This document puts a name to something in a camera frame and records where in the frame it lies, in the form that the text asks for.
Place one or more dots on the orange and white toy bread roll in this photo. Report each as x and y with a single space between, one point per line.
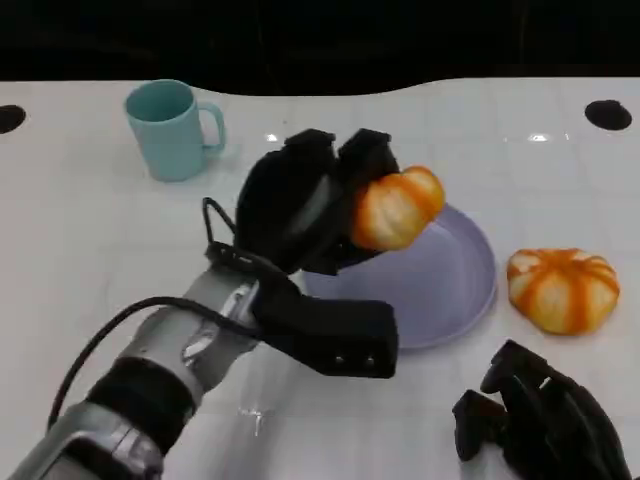
562 290
395 210

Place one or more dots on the black round table grommet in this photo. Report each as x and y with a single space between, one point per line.
607 115
10 118

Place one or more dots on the pale green mug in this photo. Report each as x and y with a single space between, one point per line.
167 132

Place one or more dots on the lilac plate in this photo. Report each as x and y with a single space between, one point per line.
440 285

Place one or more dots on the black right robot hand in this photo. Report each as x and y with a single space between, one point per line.
550 420

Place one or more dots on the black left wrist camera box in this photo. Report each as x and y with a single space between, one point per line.
330 330

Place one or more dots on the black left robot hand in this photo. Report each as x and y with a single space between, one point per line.
285 205

